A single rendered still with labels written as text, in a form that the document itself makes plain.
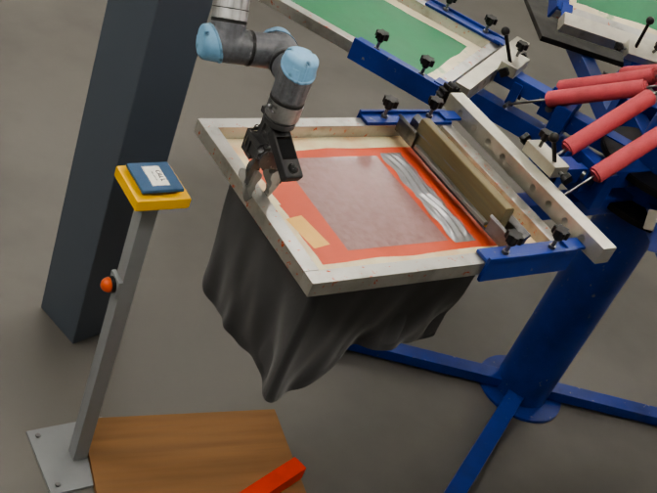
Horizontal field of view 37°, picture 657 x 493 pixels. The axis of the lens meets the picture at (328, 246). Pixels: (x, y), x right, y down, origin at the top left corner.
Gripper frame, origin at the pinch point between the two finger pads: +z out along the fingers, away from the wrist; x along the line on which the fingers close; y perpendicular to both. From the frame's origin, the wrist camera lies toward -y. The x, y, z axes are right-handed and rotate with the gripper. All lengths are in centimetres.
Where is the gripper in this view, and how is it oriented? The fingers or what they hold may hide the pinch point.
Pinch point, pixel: (257, 198)
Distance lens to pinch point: 220.7
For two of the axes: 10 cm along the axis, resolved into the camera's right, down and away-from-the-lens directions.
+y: -4.8, -6.5, 5.9
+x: -8.1, 0.7, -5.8
